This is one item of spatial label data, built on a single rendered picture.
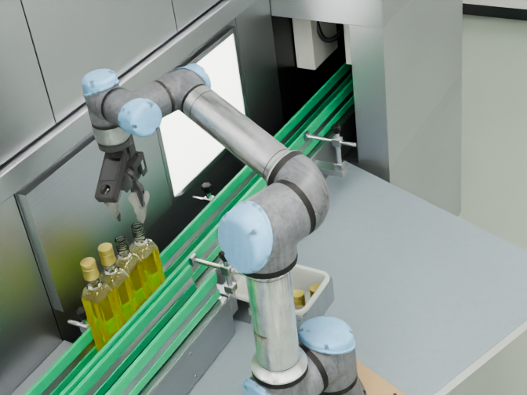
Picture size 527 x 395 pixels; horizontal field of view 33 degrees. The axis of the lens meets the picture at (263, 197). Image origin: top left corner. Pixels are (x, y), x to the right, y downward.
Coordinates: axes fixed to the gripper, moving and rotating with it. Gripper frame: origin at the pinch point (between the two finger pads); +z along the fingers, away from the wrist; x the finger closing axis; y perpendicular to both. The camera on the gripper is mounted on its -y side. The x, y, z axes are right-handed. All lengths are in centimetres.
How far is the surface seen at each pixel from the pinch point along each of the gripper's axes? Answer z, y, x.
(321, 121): 27, 92, -21
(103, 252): 5.6, -5.6, 4.9
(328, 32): 13, 126, -16
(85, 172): -4.8, 10.2, 14.7
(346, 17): -4, 99, -29
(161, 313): 29.1, 1.2, -1.7
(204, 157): 19, 55, 5
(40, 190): -9.1, -3.8, 17.9
